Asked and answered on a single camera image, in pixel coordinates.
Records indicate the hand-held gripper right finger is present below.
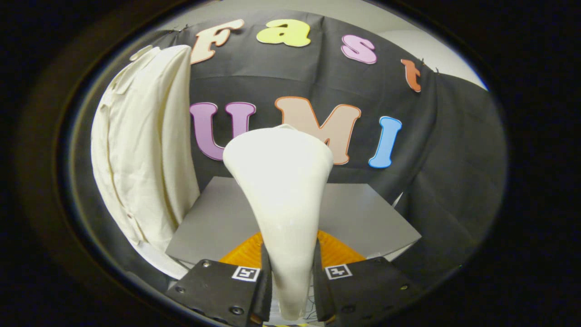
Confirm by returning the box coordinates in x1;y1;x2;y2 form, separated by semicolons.
312;230;423;324

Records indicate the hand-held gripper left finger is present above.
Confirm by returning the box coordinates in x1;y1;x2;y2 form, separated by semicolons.
166;232;273;327

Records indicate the grey and white cabinet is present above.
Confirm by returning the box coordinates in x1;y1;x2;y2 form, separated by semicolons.
166;176;423;271

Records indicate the white cloth under shirt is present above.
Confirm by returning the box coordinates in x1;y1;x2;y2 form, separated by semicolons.
135;240;189;280

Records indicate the cream button-up shirt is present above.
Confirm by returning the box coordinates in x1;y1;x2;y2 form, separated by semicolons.
91;45;201;248

